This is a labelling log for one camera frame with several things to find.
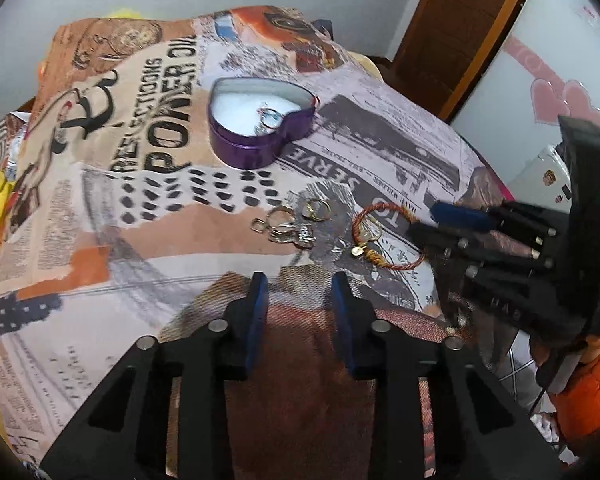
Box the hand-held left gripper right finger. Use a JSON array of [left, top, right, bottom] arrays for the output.
[[330, 271, 567, 480]]

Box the silver charm pendant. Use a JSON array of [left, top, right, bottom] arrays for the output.
[[287, 225, 317, 251]]

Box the printed blanket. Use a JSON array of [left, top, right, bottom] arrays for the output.
[[0, 6, 512, 480]]

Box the purple heart-shaped tin box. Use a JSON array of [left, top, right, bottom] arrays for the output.
[[207, 78, 317, 169]]

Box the white cabinet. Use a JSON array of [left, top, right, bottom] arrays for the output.
[[450, 0, 600, 196]]

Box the silver ring with blue stone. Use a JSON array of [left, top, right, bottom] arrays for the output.
[[253, 102, 287, 137]]

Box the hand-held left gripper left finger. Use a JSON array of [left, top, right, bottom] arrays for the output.
[[37, 271, 271, 480]]

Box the black cable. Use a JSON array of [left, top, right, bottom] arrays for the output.
[[528, 384, 552, 418]]

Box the red and gold braided bracelet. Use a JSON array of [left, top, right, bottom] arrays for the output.
[[352, 203, 429, 269]]

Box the gold hoop earring with charm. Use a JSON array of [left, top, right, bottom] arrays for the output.
[[351, 219, 384, 259]]

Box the large gold ring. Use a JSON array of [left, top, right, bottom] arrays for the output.
[[302, 197, 331, 221]]

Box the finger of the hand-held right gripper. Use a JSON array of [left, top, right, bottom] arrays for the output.
[[407, 222, 596, 342], [429, 201, 573, 261]]

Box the pink heart sticker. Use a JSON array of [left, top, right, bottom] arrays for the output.
[[530, 78, 600, 132]]

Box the white device with logo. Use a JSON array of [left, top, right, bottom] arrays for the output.
[[509, 144, 577, 207]]

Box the person's right forearm orange sleeve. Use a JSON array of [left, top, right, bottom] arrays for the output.
[[549, 336, 600, 457]]

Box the brown wooden door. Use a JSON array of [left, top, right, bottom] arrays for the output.
[[392, 0, 545, 122]]

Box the white patterned cloth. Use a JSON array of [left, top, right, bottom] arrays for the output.
[[485, 332, 578, 463]]

